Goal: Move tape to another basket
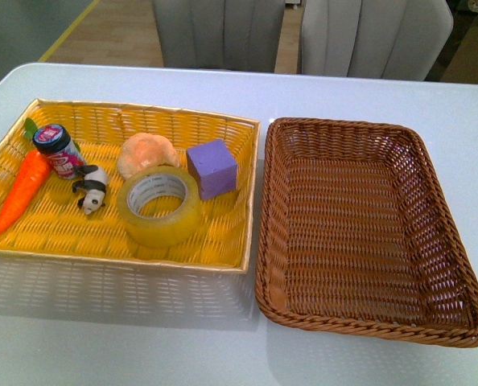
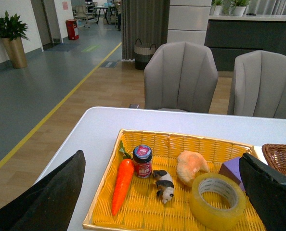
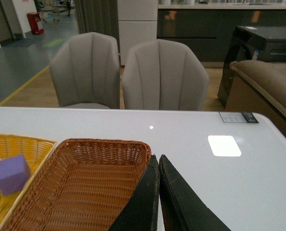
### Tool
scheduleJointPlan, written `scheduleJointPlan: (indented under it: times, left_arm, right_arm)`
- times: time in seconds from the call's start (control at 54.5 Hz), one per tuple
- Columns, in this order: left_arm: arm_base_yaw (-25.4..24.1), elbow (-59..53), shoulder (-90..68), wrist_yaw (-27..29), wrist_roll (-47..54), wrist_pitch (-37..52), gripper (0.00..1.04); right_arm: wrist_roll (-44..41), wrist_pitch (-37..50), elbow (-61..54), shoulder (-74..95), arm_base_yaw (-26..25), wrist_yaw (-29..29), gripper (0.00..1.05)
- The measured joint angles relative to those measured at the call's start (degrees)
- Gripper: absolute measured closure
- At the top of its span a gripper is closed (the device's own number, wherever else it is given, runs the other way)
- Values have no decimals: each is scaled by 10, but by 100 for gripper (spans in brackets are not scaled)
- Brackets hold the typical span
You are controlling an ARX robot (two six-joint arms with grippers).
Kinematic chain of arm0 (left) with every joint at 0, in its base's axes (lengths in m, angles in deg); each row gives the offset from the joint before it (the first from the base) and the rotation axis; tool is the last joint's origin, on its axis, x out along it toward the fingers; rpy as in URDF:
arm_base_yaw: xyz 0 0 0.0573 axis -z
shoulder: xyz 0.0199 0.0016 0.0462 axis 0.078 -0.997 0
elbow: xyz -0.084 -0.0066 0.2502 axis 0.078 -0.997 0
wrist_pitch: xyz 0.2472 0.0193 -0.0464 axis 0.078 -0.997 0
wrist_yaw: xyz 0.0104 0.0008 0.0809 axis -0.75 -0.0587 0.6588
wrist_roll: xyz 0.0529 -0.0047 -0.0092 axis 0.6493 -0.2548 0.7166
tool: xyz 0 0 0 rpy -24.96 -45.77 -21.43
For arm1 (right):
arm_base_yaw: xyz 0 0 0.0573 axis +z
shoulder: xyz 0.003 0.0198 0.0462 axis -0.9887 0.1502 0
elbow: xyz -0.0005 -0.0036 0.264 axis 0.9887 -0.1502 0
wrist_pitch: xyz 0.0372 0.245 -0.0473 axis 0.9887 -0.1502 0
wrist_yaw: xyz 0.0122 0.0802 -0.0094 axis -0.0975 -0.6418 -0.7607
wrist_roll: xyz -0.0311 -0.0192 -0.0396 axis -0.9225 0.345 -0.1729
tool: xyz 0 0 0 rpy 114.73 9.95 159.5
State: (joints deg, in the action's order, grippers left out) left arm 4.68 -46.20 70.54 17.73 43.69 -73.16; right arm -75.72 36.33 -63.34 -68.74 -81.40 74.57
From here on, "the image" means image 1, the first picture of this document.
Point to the grey chair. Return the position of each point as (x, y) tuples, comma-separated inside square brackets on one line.
[(395, 40), (219, 35)]

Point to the yellow woven basket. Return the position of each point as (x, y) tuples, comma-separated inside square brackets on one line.
[(54, 227)]

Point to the brown wicker basket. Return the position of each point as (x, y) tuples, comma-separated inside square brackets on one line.
[(356, 236)]

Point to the small drink can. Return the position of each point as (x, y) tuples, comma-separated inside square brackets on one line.
[(54, 142)]

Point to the grey chair left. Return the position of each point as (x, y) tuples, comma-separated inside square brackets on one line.
[(219, 35)]

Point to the grey chair right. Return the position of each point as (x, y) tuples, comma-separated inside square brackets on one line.
[(395, 40)]

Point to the toy croissant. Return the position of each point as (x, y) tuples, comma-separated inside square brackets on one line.
[(144, 150)]

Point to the purple foam cube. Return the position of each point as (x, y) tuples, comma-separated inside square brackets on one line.
[(213, 167)]

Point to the orange toy carrot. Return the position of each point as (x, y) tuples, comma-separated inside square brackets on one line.
[(33, 172)]

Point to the toy panda figure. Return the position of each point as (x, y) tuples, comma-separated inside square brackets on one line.
[(93, 182)]

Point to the yellow clear tape roll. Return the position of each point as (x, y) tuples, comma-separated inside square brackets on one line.
[(153, 183)]

